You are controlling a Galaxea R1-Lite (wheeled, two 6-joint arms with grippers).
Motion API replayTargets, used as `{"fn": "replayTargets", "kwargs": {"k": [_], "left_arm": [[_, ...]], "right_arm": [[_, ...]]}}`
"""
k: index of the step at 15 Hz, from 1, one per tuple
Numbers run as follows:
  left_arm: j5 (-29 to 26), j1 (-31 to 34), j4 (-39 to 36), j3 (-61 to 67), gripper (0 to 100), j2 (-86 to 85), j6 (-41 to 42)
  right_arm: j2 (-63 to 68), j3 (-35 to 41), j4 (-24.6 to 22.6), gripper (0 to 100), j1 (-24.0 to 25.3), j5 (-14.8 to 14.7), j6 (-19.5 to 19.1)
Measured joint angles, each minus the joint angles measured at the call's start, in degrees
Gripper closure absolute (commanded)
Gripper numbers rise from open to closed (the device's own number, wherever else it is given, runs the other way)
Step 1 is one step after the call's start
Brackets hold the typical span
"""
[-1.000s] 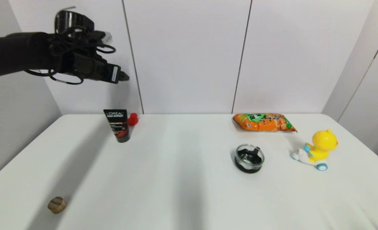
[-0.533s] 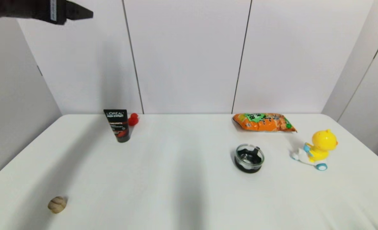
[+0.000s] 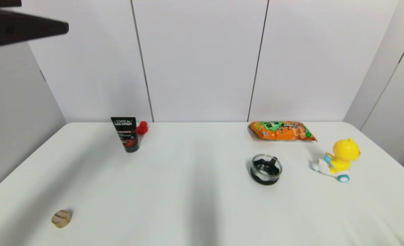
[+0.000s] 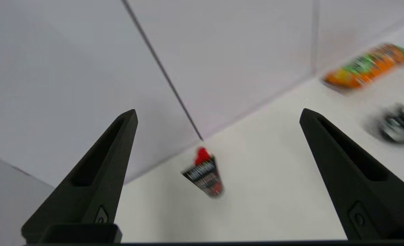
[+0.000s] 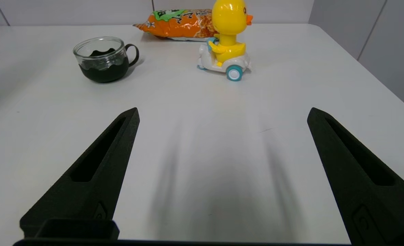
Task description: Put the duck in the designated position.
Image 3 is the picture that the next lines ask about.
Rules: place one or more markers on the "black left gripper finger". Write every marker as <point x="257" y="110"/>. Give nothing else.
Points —
<point x="21" y="29"/>
<point x="0" y="2"/>

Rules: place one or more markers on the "yellow duck scooter toy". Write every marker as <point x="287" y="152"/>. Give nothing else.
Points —
<point x="343" y="153"/>

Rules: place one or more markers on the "red rubber duck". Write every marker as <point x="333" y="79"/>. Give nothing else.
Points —
<point x="142" y="128"/>

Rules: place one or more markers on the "glass cup with black base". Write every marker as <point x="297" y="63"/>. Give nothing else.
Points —
<point x="266" y="172"/>

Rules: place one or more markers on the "orange snack bag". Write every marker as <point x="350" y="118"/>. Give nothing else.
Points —
<point x="283" y="132"/>

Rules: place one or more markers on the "black cosmetic tube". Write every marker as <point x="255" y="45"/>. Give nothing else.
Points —
<point x="126" y="135"/>

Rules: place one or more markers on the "beige striped stone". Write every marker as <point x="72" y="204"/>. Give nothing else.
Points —
<point x="61" y="219"/>

